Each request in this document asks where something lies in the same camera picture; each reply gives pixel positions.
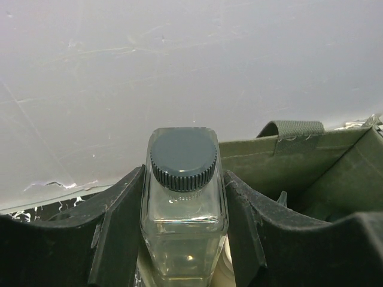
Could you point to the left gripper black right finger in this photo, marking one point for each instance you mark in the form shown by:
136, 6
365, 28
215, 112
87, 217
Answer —
272, 245

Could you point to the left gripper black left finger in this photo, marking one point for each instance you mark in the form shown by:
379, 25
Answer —
93, 244

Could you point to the olive green canvas bag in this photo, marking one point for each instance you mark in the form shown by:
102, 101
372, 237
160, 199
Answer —
327, 174

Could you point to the clear square bottle grey cap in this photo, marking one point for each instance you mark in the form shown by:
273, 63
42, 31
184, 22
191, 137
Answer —
184, 218

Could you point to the yellow green lotion bottle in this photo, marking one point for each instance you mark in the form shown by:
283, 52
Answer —
224, 275

